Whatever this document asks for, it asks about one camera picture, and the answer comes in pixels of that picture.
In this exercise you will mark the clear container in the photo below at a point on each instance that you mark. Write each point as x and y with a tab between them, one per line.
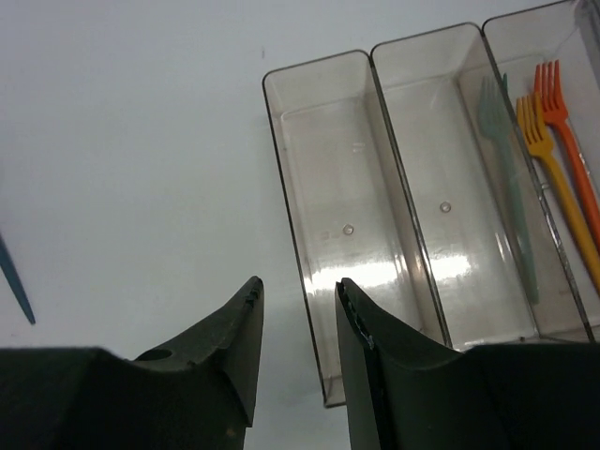
550	57
349	206
430	86

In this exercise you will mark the yellow fork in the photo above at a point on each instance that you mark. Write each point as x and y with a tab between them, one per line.
540	146

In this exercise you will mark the clear container left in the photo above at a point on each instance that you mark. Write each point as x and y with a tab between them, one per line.
349	206

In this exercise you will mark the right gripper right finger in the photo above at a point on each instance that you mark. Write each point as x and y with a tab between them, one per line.
404	390

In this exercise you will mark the clear container right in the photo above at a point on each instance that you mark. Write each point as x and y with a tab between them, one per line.
550	57

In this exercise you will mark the orange fork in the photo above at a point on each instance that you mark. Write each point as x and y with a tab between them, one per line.
547	84

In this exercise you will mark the clear container middle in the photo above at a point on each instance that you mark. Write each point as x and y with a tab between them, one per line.
430	86

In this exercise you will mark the teal fork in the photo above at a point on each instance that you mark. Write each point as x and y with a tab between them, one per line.
494	125

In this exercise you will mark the dark blue spoon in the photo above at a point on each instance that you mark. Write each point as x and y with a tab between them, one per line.
14	282

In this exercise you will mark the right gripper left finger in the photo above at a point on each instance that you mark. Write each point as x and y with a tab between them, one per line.
195	391

